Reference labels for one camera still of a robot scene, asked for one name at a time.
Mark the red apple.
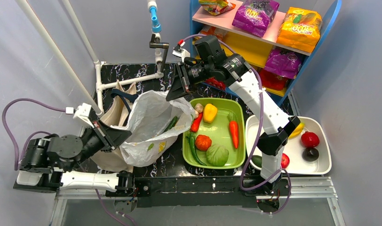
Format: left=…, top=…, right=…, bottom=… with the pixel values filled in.
left=281, top=153, right=290, bottom=169

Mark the orange pumpkin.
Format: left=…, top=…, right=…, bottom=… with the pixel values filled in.
left=194, top=135, right=212, bottom=152

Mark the white plastic grocery bag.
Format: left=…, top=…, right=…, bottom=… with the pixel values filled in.
left=115, top=90, right=195, bottom=167

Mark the purple snack bag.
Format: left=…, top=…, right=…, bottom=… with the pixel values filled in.
left=264, top=47, right=305, bottom=79
left=232, top=0, right=279, bottom=37

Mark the green cabbage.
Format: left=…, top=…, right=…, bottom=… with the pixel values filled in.
left=206, top=144, right=229, bottom=167

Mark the white pvc pipe frame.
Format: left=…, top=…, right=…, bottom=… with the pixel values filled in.
left=5, top=0, right=149, bottom=103

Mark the purple snack bag lower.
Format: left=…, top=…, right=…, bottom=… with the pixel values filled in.
left=264, top=47, right=305, bottom=79

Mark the black clamp on pipe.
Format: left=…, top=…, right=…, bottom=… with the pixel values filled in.
left=149, top=32, right=169, bottom=73

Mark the green cucumber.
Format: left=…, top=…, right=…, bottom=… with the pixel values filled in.
left=163, top=116, right=179, bottom=133

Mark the red snack packet left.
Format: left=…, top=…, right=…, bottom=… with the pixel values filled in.
left=205, top=78, right=226, bottom=90

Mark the green plastic tray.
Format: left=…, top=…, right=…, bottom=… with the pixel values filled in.
left=183, top=97, right=246, bottom=170

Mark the dark mangosteen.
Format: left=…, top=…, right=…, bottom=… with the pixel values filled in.
left=302, top=148, right=319, bottom=162

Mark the orange noodle packet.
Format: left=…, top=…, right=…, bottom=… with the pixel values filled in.
left=199, top=25, right=227, bottom=40

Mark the purple snack bag top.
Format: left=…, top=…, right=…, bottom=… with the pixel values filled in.
left=232, top=0, right=279, bottom=37

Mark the colourful blue shelf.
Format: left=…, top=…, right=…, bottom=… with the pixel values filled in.
left=190, top=0, right=342, bottom=105

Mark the floral canvas tote bag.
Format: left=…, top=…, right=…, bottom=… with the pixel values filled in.
left=91, top=82, right=137, bottom=173

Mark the yellow banana bunch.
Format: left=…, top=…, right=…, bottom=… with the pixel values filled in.
left=288, top=122, right=305, bottom=139

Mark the red snack packet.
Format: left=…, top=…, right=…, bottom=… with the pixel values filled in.
left=205, top=78, right=226, bottom=90
left=259, top=69, right=289, bottom=91

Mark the green chili pepper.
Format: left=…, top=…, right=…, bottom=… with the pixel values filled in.
left=186, top=133, right=207, bottom=166

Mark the red pomegranate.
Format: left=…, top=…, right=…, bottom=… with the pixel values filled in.
left=301, top=132, right=320, bottom=148

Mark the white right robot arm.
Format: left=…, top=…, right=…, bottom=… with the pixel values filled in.
left=166, top=34, right=301, bottom=191

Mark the small red chili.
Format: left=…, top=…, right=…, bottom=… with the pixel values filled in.
left=190, top=113, right=203, bottom=133

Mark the orange carrot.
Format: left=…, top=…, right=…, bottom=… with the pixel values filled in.
left=228, top=113, right=239, bottom=149

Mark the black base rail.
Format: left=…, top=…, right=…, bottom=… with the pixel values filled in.
left=105, top=176, right=290, bottom=208

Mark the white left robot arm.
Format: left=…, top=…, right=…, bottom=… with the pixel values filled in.
left=13, top=120, right=135, bottom=196

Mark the white plastic tray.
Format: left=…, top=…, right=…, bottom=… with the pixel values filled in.
left=245, top=115, right=332, bottom=175

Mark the yellow snack bag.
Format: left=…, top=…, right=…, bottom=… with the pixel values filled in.
left=277, top=7, right=322, bottom=53

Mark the red snack packet right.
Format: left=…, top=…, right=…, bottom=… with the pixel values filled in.
left=259, top=69, right=289, bottom=91

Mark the green avocado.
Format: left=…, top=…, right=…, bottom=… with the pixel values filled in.
left=251, top=155, right=262, bottom=168

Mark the garlic bulb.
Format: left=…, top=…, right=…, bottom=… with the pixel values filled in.
left=194, top=103, right=204, bottom=113

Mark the orange green snack bag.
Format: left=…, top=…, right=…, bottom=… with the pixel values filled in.
left=198, top=0, right=236, bottom=16

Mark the yellow bell pepper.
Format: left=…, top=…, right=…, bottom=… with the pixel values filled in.
left=203, top=104, right=218, bottom=123

